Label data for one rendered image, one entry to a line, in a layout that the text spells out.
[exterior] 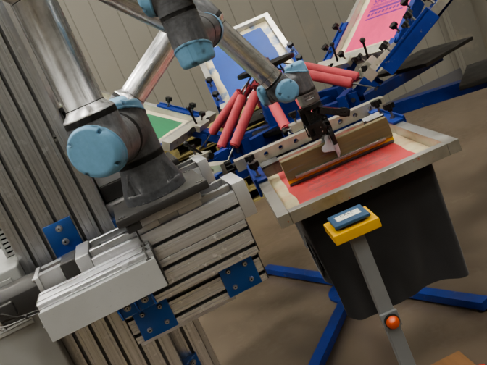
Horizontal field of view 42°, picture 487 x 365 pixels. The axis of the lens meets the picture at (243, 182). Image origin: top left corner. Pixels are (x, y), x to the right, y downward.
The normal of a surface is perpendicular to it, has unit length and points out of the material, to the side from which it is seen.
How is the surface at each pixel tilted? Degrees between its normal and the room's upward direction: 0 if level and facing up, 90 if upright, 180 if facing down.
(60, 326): 90
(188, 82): 90
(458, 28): 90
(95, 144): 98
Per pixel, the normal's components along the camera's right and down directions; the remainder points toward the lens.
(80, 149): -0.12, 0.43
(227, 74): -0.29, -0.65
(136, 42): 0.23, 0.14
